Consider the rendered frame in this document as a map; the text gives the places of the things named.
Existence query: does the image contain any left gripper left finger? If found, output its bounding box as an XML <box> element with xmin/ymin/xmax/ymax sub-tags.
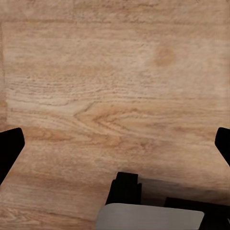
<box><xmin>0</xmin><ymin>127</ymin><xmax>25</xmax><ymax>185</ymax></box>

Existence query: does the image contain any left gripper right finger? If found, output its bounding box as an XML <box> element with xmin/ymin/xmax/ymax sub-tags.
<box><xmin>215</xmin><ymin>127</ymin><xmax>230</xmax><ymax>166</ymax></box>

